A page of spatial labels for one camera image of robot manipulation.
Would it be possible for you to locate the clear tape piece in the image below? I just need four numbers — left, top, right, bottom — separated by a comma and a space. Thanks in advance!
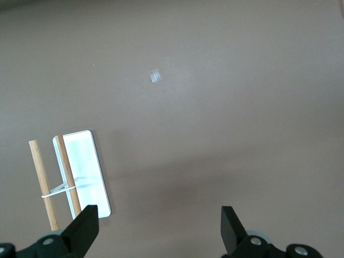
149, 68, 162, 83

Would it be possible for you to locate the white rack with wooden rods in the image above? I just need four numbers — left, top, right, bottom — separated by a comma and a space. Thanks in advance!
28, 130, 112, 232

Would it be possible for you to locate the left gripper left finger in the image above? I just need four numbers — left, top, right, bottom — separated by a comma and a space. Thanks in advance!
16, 204, 100, 258

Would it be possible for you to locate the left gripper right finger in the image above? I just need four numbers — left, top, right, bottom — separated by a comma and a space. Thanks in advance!
220, 206, 286, 258

